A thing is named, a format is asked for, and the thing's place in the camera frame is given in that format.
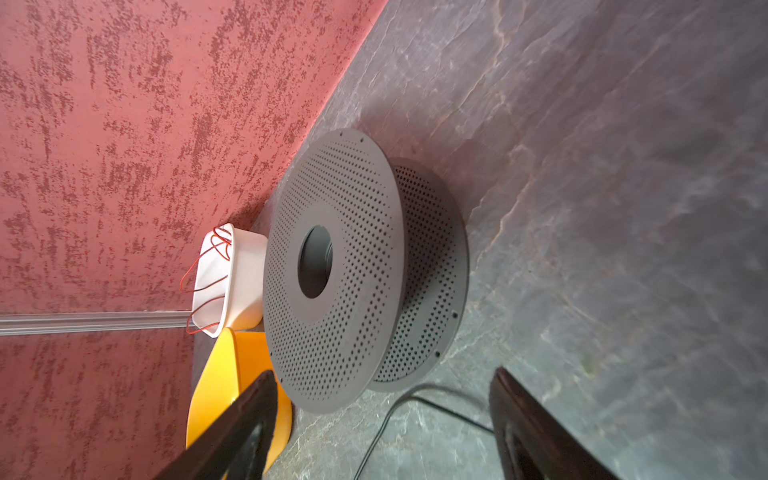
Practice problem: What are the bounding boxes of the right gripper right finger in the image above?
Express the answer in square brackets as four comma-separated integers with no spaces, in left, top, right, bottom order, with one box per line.
[489,367,617,480]

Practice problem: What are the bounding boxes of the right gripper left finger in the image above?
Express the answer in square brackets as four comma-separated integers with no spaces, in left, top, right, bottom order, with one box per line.
[156,370,278,479]

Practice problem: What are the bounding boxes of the black cable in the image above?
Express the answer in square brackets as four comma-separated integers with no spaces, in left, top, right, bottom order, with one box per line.
[352,392,496,480]

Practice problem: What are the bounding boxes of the dark grey cable spool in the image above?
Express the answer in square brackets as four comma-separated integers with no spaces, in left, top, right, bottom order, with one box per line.
[264,129,469,414]

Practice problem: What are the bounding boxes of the yellow plastic tray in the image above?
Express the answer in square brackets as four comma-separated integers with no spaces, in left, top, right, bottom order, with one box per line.
[186,328,273,446]

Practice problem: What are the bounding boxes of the left aluminium corner post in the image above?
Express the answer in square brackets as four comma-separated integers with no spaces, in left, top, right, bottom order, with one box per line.
[1,311,189,337]

